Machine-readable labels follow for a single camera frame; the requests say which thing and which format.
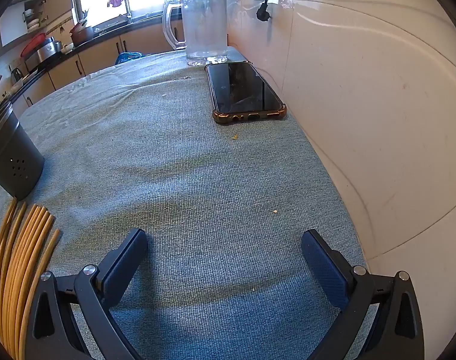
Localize black kitchen counter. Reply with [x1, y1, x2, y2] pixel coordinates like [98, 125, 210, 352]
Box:
[0, 15, 185, 121]

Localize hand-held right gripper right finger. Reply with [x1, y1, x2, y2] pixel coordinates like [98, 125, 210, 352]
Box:
[300, 229, 425, 360]

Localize upper wall cabinet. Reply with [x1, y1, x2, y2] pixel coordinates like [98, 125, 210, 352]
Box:
[0, 0, 74, 47]

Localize dark red pot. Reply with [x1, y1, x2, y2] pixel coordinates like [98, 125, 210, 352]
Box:
[70, 20, 95, 45]

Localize wall dish rack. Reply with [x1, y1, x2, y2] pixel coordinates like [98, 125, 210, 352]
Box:
[23, 0, 49, 31]

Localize steel cooking pot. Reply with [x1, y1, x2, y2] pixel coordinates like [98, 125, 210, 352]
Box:
[36, 37, 62, 62]

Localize black smartphone in brown case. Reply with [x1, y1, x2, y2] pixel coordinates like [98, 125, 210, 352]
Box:
[205, 61, 288, 125]

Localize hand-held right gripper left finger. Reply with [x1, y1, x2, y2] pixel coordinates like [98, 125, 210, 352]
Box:
[25, 228, 148, 360]

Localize clear plastic pitcher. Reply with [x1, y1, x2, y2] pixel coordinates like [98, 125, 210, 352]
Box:
[161, 0, 229, 67]

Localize blue-grey tablecloth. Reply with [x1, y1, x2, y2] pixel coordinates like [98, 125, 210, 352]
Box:
[0, 47, 367, 360]

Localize dark grey utensil holder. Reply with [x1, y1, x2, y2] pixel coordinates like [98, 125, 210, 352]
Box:
[0, 101, 46, 201]

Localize bunch of wooden chopsticks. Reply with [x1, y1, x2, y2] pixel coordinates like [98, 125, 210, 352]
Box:
[0, 197, 61, 360]

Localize red lid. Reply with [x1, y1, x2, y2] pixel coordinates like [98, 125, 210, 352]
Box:
[21, 33, 47, 57]

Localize blue plastic bag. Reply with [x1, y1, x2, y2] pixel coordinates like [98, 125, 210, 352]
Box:
[115, 51, 143, 65]

